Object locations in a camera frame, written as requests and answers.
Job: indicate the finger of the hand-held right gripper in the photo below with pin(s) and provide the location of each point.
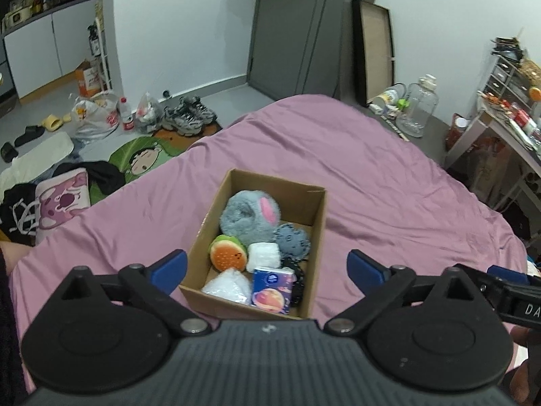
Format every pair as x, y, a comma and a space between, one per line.
507, 273

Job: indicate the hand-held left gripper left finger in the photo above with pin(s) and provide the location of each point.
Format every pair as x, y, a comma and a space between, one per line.
169, 268

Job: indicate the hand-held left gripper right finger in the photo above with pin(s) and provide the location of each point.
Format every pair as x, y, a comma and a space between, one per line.
365, 270

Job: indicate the white plastic bundle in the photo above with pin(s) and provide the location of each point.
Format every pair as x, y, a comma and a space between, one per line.
226, 285

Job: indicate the burger plush toy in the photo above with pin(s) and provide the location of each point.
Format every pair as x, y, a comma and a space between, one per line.
230, 256

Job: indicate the black dotted fabric item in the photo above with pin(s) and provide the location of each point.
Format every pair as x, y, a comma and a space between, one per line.
298, 287

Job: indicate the grey spiky plush ball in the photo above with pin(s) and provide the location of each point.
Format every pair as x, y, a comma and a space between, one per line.
291, 241

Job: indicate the grey plush toy pink patch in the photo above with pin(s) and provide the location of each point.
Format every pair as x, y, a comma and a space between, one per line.
245, 224

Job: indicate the cardboard box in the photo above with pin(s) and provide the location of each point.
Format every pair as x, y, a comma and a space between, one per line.
296, 205

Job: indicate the blue tissue packet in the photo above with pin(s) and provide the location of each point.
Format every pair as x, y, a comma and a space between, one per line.
270, 292

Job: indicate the person's right hand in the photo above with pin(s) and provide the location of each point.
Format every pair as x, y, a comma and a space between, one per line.
528, 376

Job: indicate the pink bed sheet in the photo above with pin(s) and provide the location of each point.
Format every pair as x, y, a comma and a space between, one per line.
380, 177

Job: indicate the brown paper bag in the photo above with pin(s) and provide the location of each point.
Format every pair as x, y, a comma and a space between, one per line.
492, 173

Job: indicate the black clothing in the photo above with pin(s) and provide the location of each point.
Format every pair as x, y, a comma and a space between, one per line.
105, 177

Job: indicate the green cartoon floor mat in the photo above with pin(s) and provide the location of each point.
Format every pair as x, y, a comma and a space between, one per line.
139, 158

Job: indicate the pink cartoon pillow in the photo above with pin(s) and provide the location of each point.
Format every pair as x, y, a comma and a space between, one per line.
63, 203

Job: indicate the white desk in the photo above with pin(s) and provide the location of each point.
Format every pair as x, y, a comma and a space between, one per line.
473, 131

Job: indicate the patterned stick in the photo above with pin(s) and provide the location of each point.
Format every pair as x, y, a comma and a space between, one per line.
395, 127

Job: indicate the red container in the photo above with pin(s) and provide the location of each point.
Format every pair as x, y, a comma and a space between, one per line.
456, 135

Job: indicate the grey sneaker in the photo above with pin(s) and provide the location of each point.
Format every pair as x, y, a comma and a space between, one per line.
200, 110
181, 120

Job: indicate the desk clutter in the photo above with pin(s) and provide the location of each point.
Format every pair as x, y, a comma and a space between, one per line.
520, 120

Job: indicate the clear plastic bag of trash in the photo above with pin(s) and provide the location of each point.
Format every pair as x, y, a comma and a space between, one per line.
148, 114

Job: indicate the person's leg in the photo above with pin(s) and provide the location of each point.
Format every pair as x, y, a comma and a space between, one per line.
12, 256

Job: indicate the water bottle with red label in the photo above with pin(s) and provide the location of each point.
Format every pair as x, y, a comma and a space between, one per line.
126, 116

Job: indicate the black and white garment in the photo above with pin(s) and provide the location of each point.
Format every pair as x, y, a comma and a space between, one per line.
17, 211

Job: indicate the plastic bag with yellow print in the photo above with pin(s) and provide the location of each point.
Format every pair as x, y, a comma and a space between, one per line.
93, 118

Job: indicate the white floor mat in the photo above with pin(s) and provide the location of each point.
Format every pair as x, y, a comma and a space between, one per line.
46, 148

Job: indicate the large clear water jug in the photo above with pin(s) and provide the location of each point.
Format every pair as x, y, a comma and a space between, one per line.
416, 105

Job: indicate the white lying bottle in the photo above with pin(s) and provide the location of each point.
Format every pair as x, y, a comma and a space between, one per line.
389, 95

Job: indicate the black slipper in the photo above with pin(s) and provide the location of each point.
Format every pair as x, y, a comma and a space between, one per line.
29, 134
7, 152

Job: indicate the clear drawer organizer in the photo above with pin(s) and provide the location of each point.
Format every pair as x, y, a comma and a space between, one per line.
507, 76

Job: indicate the orange and white carton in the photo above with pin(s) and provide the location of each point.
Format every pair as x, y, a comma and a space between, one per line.
88, 80

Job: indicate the black framed board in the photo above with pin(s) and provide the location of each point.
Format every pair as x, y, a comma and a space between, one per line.
378, 50

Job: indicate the grey door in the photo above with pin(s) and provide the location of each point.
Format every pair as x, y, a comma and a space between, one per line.
296, 29

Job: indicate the white and grey cabinet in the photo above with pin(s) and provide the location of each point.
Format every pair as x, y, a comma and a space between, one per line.
34, 50

